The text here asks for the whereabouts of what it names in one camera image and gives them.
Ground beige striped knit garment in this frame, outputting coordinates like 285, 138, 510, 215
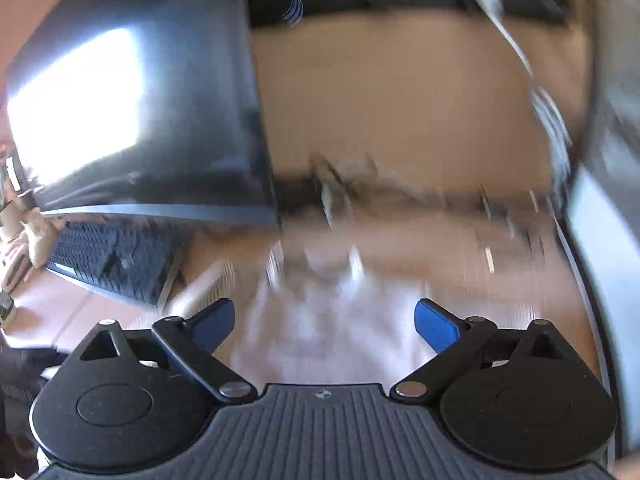
167, 246, 435, 389

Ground black mechanical keyboard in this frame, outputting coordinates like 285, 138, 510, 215
46, 221, 188, 309

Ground potted plants on sill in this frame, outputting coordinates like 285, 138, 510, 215
1, 145, 58, 330

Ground black curved monitor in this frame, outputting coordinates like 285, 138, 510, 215
6, 0, 279, 226

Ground black cable bundle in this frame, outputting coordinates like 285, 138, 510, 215
274, 152, 557, 256

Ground white power cable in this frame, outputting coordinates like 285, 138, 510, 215
466, 0, 574, 191

